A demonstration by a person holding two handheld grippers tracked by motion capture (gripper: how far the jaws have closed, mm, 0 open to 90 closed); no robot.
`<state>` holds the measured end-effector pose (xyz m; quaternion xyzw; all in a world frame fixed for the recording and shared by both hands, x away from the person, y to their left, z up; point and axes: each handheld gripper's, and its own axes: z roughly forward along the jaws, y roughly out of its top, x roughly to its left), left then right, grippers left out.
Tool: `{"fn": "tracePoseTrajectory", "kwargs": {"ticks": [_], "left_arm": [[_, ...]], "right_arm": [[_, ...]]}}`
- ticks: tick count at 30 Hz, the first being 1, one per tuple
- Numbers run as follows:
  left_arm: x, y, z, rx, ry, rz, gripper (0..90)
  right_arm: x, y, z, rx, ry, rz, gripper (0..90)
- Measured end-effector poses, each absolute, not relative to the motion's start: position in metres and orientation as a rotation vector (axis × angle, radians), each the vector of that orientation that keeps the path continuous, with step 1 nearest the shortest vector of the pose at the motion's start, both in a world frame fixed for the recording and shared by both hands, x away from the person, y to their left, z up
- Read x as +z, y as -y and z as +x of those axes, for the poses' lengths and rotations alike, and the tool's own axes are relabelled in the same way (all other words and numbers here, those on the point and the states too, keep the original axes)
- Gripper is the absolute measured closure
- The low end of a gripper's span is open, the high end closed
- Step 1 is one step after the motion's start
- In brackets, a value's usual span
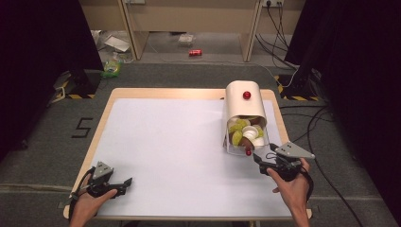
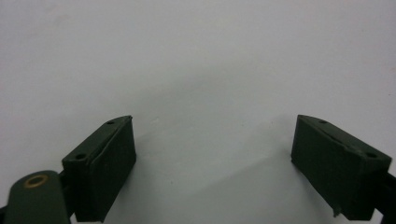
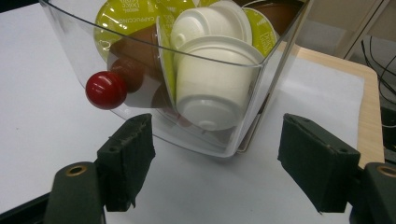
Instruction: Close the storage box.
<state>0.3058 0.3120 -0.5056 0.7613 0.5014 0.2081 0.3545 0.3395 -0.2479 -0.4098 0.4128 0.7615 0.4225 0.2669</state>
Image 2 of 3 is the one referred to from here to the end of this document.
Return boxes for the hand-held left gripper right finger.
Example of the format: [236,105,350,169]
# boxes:
[290,114,393,221]

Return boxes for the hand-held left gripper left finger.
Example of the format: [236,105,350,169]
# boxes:
[61,115,137,224]

